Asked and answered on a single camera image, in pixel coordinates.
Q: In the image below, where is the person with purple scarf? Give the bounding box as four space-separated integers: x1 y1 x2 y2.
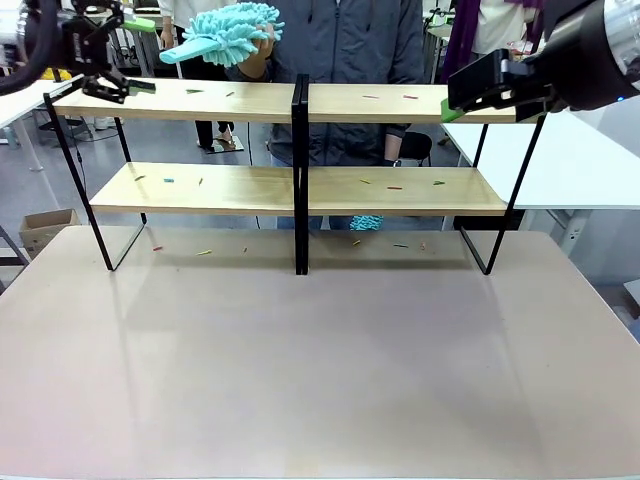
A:
441 0 549 84

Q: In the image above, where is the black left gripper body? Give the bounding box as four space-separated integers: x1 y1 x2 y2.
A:
58 13 115 78

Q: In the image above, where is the brown cardboard box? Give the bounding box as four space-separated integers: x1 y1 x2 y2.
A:
18 208 82 262

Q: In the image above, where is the small white table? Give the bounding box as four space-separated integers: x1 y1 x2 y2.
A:
0 74 85 174

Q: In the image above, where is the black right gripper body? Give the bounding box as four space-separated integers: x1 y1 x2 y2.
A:
501 46 572 115

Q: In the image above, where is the black chair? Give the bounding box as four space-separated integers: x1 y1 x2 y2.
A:
399 131 434 169

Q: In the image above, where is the teal chenille duster with handle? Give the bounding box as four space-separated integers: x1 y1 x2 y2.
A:
349 214 385 233
159 1 286 69

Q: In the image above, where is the flat floor scale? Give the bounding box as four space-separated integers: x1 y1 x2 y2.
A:
206 136 247 154

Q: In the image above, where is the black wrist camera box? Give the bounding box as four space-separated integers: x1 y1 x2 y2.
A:
446 49 512 110

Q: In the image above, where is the person in grey jacket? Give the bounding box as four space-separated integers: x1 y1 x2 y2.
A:
224 0 427 232

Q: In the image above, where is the large white table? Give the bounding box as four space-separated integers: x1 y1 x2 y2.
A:
441 106 640 212

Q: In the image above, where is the wooden shelf unit black frame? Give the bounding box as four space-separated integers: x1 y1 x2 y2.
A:
298 73 548 277
43 73 304 277

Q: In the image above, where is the person's right forearm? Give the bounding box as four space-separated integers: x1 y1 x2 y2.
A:
224 58 274 84

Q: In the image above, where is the person's right hand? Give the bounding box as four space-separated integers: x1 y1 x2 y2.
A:
238 24 280 80

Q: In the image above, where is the person's left forearm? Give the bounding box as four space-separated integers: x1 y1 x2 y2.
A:
383 123 408 164

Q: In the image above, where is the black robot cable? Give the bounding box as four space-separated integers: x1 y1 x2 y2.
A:
0 0 66 97

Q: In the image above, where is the grey background desk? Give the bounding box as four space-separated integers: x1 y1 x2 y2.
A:
113 13 171 81

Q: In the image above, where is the person in white top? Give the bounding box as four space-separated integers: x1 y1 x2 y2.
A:
158 0 242 152

